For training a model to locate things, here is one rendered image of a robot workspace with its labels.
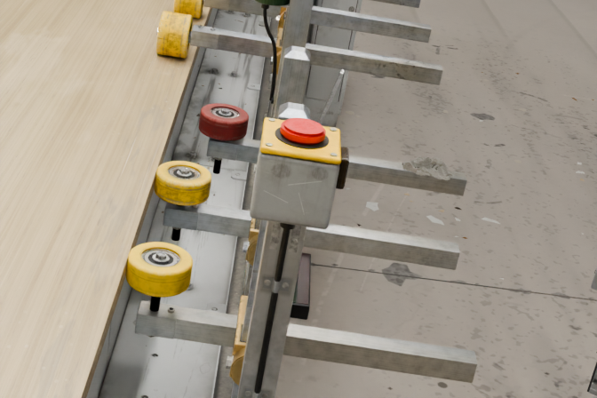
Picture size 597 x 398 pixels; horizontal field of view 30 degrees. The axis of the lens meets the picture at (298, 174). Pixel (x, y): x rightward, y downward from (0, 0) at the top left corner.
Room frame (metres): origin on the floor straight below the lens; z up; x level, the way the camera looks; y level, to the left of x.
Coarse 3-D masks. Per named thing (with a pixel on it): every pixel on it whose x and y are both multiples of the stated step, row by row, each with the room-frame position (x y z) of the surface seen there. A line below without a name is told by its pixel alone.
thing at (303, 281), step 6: (306, 258) 1.63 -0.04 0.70; (300, 264) 1.61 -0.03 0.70; (306, 264) 1.61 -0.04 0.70; (300, 270) 1.58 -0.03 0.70; (306, 270) 1.59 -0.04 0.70; (300, 276) 1.56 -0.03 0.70; (306, 276) 1.57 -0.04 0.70; (300, 282) 1.55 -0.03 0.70; (306, 282) 1.55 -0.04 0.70; (300, 288) 1.53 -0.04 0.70; (306, 288) 1.53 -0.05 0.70; (300, 294) 1.51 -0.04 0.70; (306, 294) 1.51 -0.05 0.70; (300, 300) 1.49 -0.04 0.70; (306, 300) 1.49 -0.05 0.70
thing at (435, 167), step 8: (416, 160) 1.71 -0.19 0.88; (424, 160) 1.71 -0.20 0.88; (432, 160) 1.73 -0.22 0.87; (440, 160) 1.73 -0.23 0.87; (408, 168) 1.69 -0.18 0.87; (416, 168) 1.70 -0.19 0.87; (424, 168) 1.69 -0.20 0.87; (432, 168) 1.70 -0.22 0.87; (440, 168) 1.70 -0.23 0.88; (448, 168) 1.73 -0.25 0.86; (440, 176) 1.69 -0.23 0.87; (448, 176) 1.69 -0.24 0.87
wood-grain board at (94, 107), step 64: (0, 0) 2.07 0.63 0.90; (64, 0) 2.15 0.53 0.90; (128, 0) 2.22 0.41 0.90; (0, 64) 1.74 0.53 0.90; (64, 64) 1.80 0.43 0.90; (128, 64) 1.85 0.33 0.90; (192, 64) 1.92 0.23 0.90; (0, 128) 1.49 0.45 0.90; (64, 128) 1.53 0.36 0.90; (128, 128) 1.58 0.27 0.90; (0, 192) 1.30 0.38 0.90; (64, 192) 1.33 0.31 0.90; (128, 192) 1.36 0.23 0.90; (0, 256) 1.14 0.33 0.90; (64, 256) 1.17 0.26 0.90; (0, 320) 1.01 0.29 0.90; (64, 320) 1.03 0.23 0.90; (0, 384) 0.90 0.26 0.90; (64, 384) 0.92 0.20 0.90
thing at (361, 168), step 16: (208, 144) 1.68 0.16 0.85; (224, 144) 1.68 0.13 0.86; (240, 144) 1.68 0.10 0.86; (256, 144) 1.69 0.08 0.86; (240, 160) 1.68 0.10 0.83; (256, 160) 1.68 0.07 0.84; (352, 160) 1.70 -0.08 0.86; (368, 160) 1.71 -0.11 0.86; (384, 160) 1.72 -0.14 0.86; (352, 176) 1.69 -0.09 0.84; (368, 176) 1.69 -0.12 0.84; (384, 176) 1.70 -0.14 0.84; (400, 176) 1.70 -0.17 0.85; (416, 176) 1.70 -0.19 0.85; (432, 176) 1.70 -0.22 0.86; (464, 176) 1.72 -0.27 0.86; (448, 192) 1.70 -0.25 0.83; (464, 192) 1.70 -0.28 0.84
